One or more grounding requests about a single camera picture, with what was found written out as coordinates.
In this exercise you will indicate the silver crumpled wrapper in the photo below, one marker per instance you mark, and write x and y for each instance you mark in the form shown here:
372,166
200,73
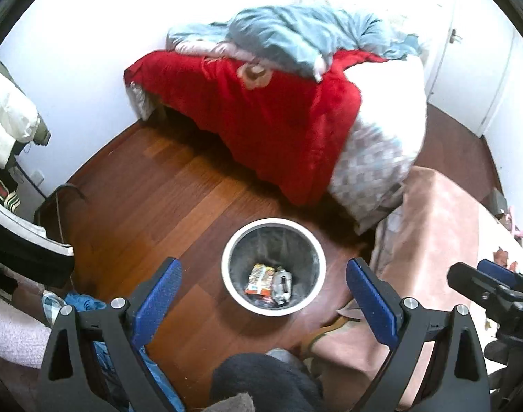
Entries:
283,285

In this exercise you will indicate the blue cloth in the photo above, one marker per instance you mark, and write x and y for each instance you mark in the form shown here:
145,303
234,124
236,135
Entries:
83,302

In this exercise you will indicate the white round trash bin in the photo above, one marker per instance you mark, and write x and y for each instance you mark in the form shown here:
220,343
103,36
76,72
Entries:
302,240

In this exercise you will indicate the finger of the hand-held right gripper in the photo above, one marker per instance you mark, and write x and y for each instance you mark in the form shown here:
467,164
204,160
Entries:
500,271
472,281

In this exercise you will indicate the striped dark garment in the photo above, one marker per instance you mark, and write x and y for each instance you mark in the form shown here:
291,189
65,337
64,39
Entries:
1,191

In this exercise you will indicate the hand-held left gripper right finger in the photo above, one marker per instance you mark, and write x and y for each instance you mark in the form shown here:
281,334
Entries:
371,304

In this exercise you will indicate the white wall socket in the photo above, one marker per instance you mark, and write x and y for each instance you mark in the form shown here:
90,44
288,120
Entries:
37,178

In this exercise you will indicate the orange snack wrapper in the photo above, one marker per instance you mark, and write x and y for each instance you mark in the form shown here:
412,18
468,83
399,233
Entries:
260,279

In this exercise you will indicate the pink tablecloth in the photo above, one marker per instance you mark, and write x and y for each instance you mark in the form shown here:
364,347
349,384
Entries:
433,231

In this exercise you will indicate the pink fluffy towel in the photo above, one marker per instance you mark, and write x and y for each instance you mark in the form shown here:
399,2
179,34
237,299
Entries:
12,332

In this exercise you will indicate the black fuzzy cloth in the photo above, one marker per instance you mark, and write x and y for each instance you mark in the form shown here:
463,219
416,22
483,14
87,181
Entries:
266,380

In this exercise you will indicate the red blanket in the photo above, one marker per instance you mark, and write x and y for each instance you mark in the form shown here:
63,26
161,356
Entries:
261,120

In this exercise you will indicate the blue duvet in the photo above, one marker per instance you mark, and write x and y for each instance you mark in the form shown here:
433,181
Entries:
287,30

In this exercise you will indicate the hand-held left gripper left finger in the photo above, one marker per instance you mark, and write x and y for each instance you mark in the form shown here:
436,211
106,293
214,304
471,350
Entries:
158,300

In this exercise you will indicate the bed with checkered sheet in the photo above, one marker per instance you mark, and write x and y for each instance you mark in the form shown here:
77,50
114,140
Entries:
386,128

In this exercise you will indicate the white door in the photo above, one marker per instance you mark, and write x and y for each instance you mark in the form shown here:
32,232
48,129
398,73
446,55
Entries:
472,51

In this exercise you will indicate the white padded jacket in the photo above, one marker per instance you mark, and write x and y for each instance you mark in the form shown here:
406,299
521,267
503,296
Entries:
6,116

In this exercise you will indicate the pink pillow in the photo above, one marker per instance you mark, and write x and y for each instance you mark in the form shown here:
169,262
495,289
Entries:
227,49

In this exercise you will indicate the checkered small cloth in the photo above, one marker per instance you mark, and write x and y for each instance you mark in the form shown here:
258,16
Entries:
51,307

